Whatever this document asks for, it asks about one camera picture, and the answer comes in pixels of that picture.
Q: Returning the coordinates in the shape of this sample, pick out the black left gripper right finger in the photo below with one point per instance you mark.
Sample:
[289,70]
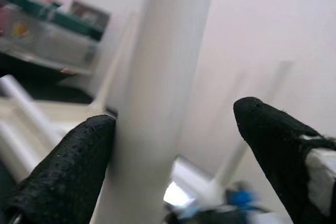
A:
[273,140]

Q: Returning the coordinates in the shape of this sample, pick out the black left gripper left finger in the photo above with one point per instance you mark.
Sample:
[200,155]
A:
[65,171]

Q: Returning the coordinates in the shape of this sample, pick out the white plastic table top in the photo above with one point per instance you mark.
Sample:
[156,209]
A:
[52,113]

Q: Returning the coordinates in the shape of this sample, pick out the clear plastic storage container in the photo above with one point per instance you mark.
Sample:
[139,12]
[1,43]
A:
[52,45]

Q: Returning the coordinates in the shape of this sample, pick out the dark framed picture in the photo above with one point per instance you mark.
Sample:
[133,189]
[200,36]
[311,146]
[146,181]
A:
[89,14]

